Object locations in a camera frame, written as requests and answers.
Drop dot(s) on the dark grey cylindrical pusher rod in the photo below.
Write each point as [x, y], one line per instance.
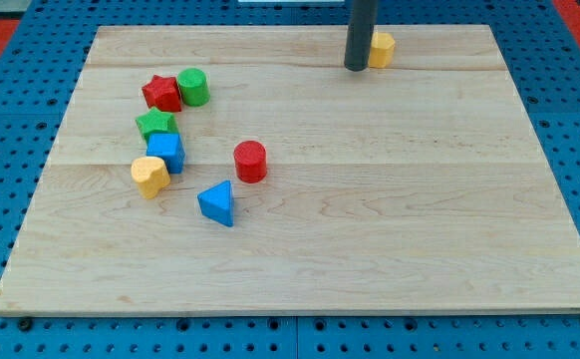
[360, 32]

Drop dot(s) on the light wooden board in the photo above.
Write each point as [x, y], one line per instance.
[419, 189]

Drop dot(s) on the blue cube block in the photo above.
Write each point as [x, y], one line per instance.
[169, 148]

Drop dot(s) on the green cylinder block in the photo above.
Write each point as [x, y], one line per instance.
[192, 83]

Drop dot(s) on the yellow hexagon block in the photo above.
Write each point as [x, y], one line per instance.
[382, 50]

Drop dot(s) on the blue triangle block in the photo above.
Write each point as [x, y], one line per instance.
[217, 202]

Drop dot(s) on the red star block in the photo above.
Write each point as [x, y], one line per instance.
[162, 93]

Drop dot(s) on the yellow heart block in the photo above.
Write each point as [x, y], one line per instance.
[150, 175]

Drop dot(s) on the green star block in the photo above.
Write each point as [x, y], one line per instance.
[156, 121]

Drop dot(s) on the red cylinder block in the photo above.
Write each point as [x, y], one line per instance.
[250, 159]

